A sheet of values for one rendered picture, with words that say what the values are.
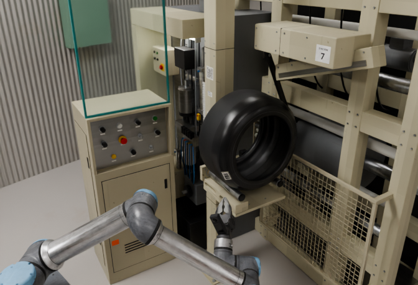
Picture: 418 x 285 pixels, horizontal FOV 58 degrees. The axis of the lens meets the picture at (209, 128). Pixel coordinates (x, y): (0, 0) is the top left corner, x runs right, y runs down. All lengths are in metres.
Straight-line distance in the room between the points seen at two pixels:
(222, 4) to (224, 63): 0.33
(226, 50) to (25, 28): 2.48
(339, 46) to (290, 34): 0.30
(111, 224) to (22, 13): 2.84
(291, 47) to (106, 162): 1.34
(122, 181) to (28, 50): 2.10
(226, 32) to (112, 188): 1.22
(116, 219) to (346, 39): 1.32
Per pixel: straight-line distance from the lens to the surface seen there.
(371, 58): 1.91
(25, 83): 4.26
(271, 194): 2.37
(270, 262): 3.11
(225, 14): 2.17
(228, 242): 1.87
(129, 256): 2.90
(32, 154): 4.49
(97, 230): 1.79
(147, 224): 1.58
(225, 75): 2.24
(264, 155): 2.42
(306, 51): 1.98
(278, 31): 2.12
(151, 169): 2.59
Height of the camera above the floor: 2.07
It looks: 23 degrees down
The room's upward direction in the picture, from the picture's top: straight up
